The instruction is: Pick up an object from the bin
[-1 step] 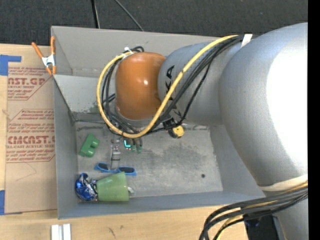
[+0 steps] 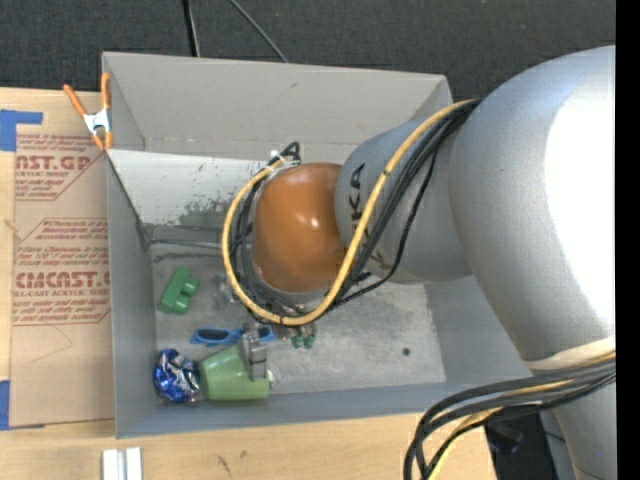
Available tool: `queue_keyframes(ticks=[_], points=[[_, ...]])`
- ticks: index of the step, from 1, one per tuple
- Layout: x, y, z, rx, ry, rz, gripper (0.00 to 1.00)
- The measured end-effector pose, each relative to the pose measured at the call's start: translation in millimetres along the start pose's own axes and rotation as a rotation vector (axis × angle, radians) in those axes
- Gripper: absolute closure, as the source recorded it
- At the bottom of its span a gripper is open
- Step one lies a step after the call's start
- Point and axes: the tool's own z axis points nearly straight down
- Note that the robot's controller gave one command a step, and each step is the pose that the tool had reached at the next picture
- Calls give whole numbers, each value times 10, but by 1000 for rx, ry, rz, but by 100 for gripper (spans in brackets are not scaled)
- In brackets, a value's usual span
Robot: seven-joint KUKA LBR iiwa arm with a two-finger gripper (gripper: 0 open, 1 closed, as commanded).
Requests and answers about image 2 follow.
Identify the grey metal bin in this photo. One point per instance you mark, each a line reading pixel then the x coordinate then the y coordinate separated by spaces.
pixel 365 338

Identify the brown cardboard board red print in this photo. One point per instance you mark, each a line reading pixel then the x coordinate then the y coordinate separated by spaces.
pixel 60 368

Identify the green cup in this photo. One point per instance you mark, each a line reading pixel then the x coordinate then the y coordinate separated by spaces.
pixel 225 378

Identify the blue crumpled foil packet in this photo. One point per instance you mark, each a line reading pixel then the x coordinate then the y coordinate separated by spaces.
pixel 172 375

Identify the blue sunglasses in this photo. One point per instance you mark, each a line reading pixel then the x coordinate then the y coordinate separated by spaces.
pixel 215 336

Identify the green toy building block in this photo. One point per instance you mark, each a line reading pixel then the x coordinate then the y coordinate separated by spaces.
pixel 176 293

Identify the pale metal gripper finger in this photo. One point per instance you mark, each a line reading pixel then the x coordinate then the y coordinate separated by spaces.
pixel 245 349
pixel 258 363

